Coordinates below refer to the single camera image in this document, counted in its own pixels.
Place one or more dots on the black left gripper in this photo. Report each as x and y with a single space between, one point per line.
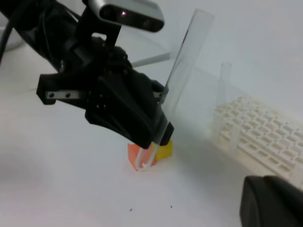
100 79

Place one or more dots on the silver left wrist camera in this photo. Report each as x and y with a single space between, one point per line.
140 14

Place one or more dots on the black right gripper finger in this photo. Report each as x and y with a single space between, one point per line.
270 201

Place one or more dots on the clear test tube in rack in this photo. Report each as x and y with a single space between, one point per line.
223 83

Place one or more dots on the white test tube rack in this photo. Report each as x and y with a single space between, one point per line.
261 139

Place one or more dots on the clear glass test tube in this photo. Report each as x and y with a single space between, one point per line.
193 42

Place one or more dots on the orange foam cube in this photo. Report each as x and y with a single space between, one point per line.
141 159

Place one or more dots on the yellow foam cube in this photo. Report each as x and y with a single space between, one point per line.
164 152

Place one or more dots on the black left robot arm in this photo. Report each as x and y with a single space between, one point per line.
47 26

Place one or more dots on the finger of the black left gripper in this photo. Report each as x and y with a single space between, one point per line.
164 128

